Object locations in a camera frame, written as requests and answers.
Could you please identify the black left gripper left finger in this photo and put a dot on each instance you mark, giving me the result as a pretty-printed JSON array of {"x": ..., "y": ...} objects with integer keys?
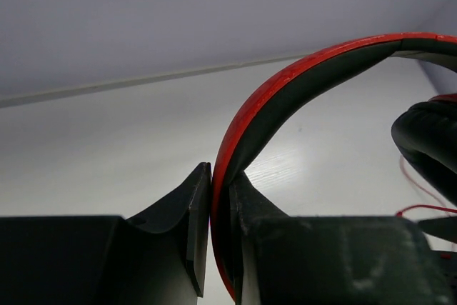
[{"x": 157, "y": 256}]

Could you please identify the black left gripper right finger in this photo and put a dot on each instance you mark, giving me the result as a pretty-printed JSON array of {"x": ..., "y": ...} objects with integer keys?
[{"x": 282, "y": 259}]

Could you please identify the red black headphones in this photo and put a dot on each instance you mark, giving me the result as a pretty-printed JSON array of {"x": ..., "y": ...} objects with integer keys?
[{"x": 278, "y": 98}]

